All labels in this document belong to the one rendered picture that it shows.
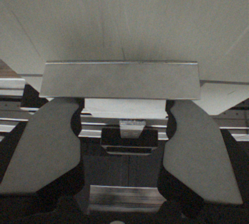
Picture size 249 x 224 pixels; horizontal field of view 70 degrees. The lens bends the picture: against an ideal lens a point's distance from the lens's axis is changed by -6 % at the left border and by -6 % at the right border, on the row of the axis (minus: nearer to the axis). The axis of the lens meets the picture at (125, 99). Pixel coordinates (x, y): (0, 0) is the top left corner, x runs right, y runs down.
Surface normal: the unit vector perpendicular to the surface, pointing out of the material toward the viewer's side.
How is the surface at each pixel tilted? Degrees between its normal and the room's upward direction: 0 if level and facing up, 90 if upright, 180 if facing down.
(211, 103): 0
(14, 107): 90
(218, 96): 0
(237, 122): 90
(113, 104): 0
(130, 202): 90
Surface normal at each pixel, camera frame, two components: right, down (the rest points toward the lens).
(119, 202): 0.01, -0.32
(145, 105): -0.04, 0.95
